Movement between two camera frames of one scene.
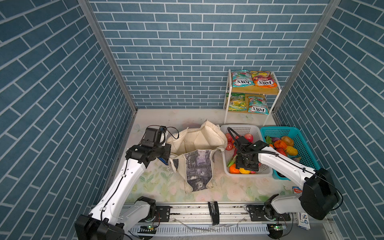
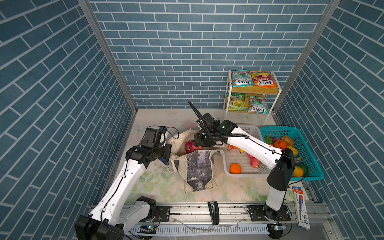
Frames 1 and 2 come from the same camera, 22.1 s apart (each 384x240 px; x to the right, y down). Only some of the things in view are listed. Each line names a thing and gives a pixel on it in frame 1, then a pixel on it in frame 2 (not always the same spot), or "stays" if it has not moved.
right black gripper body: [241, 161] -> [204, 139]
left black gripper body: [162, 151] stays
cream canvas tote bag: [192, 149] stays
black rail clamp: [214, 212] stays
